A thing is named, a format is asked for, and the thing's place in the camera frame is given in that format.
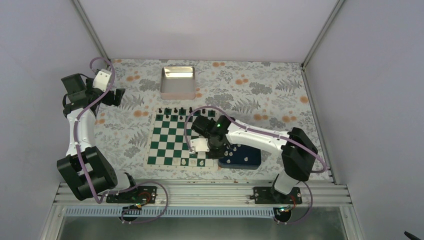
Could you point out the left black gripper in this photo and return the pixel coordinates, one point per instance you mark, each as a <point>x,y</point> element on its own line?
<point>109,101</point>

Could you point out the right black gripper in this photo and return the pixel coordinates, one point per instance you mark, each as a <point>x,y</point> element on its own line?
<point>219,154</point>

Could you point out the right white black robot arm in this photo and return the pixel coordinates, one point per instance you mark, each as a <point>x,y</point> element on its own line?
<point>297,152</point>

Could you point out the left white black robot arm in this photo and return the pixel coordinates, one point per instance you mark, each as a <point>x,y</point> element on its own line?
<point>84,168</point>

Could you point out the green white chess board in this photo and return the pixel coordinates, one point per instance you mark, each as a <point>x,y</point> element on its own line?
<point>166,145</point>

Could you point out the dark blue plastic tray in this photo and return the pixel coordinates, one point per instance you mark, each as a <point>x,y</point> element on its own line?
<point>237,160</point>

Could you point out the pink metal tin box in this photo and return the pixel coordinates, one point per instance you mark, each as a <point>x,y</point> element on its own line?
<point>178,83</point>

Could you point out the floral patterned table mat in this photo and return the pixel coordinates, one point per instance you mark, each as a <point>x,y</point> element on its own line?
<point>269,95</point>

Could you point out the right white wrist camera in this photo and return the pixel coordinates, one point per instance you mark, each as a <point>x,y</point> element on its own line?
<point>199,145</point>

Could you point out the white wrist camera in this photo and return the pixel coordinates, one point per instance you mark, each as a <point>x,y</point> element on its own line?
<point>102,79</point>
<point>199,145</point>

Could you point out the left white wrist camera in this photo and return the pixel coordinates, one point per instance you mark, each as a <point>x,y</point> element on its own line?
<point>102,79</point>

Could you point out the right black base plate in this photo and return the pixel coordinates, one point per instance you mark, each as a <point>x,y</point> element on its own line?
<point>265,195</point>

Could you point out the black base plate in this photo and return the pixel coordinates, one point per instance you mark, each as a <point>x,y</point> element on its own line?
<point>140,196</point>
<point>265,195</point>

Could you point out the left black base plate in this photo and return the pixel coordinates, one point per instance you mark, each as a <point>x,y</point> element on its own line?
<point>140,196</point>

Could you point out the aluminium frame post left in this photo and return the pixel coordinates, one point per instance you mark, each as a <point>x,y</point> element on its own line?
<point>89,28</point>

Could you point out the aluminium frame post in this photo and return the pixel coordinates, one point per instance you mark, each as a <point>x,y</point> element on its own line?
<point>89,28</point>
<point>329,21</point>

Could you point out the aluminium front rail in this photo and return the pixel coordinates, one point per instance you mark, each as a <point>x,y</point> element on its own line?
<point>231,194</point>

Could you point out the aluminium frame post right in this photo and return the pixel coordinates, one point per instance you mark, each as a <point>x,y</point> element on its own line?
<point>329,21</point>

